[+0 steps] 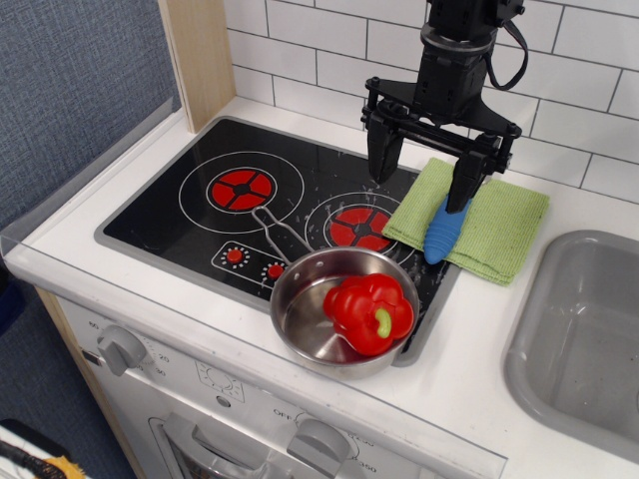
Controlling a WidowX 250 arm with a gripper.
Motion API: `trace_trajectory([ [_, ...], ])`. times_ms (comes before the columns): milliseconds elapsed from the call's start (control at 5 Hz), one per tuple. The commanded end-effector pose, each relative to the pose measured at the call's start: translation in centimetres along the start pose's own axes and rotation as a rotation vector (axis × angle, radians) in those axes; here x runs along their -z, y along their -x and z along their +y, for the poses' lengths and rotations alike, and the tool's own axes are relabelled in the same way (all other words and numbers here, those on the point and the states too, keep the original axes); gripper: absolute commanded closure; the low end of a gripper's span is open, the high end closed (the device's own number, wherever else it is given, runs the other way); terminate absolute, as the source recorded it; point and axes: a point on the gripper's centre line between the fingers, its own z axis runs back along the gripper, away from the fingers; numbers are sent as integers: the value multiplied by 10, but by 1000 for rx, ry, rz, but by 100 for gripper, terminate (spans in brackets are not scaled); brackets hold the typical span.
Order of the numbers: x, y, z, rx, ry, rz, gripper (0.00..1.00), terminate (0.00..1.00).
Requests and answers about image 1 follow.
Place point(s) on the green folded dish cloth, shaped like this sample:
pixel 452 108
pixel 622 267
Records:
pixel 500 227

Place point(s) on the grey sink basin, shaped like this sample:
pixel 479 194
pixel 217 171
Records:
pixel 572 364

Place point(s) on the white toy oven front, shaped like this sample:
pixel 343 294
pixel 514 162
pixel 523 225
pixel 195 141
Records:
pixel 184 418

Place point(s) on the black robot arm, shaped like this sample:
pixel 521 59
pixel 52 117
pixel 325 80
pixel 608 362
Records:
pixel 450 23

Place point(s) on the black toy stove top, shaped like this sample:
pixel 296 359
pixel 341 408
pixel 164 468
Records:
pixel 238 203

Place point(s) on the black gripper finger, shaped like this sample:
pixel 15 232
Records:
pixel 477 161
pixel 384 142

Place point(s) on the grey right oven knob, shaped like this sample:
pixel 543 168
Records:
pixel 319 446

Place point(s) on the yellow black object bottom left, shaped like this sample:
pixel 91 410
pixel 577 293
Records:
pixel 52 468

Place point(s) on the red toy bell pepper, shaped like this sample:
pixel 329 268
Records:
pixel 369 312

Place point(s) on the grey oven knob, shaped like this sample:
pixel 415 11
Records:
pixel 120 349
pixel 319 446

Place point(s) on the small steel saucepan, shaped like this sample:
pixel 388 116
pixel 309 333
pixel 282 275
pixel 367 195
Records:
pixel 298 317

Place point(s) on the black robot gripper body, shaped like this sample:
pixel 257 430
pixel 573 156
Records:
pixel 443 108

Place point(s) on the grey left oven knob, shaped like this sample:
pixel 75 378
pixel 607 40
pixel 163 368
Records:
pixel 120 349

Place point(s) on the blue handled metal spoon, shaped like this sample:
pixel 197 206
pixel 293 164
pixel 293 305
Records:
pixel 443 233

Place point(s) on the light wooden side post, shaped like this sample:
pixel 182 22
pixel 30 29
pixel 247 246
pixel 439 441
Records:
pixel 199 46

